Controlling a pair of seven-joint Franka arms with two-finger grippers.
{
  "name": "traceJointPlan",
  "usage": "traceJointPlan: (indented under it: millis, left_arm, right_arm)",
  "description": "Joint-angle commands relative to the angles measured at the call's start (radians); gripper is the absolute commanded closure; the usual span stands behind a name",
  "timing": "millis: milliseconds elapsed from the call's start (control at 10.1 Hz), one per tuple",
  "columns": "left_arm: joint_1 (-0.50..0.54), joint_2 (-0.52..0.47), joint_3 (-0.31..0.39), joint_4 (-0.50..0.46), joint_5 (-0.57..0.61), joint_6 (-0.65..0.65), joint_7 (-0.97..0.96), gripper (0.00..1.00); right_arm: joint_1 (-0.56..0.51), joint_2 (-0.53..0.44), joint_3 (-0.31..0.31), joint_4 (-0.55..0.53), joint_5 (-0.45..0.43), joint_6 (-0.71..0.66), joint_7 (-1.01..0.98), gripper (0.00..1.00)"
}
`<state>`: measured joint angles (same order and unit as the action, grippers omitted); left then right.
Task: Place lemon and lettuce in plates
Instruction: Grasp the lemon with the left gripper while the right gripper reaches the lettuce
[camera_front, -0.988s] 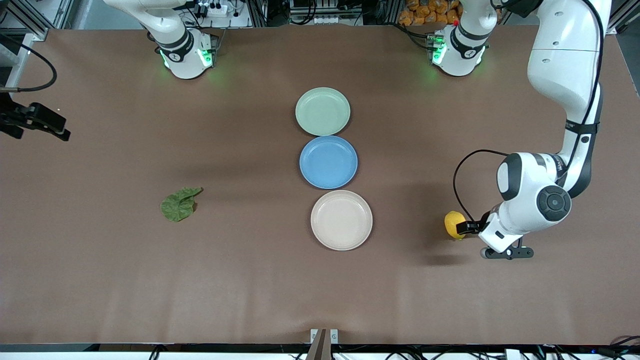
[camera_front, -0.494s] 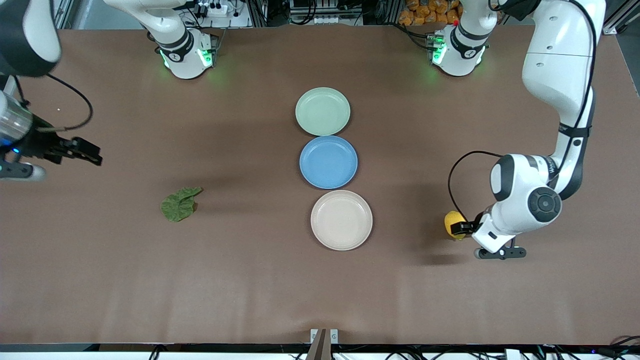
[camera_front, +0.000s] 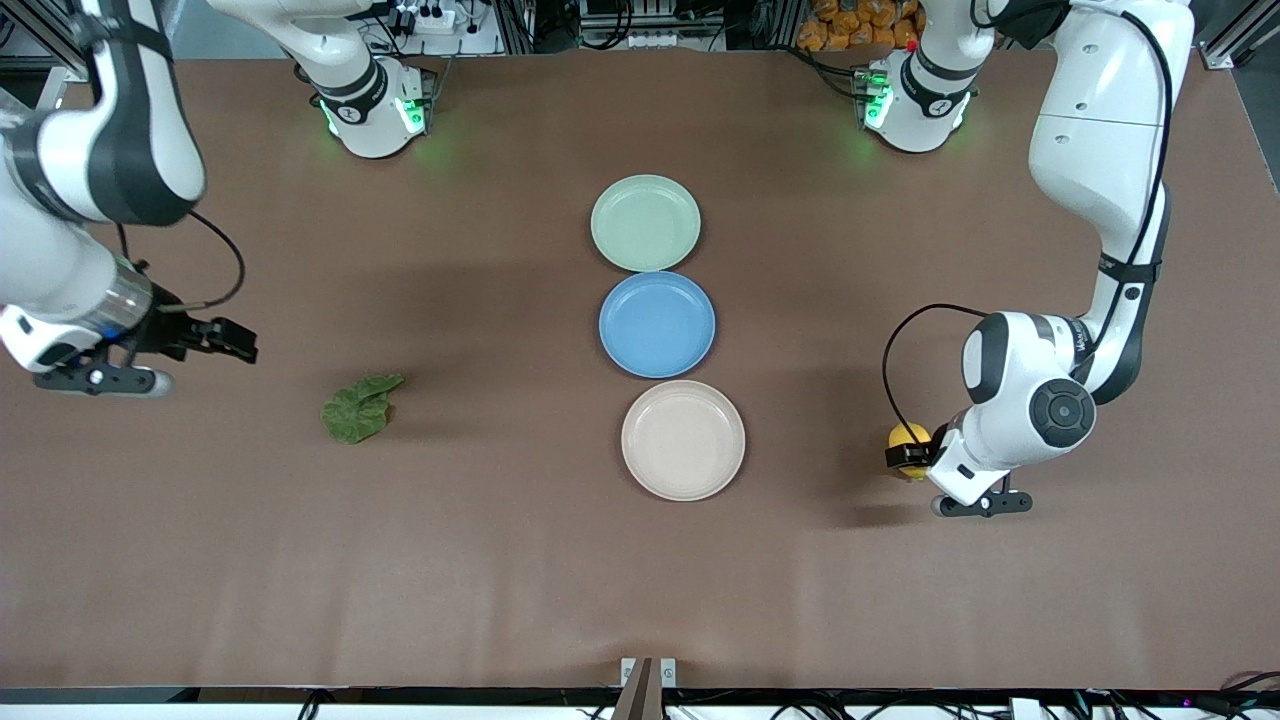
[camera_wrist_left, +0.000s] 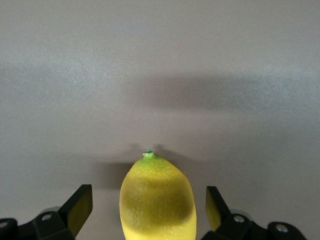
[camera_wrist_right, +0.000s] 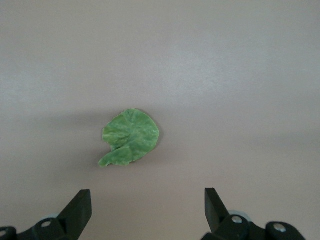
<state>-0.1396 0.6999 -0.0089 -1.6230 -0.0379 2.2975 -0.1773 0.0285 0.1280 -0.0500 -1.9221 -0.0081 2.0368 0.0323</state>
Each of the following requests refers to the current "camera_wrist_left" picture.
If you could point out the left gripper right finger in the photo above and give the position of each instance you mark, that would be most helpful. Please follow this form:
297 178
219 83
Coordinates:
225 225

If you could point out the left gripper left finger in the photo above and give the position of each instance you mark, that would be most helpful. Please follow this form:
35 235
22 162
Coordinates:
62 222

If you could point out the yellow lemon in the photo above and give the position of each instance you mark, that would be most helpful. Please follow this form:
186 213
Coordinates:
157 200

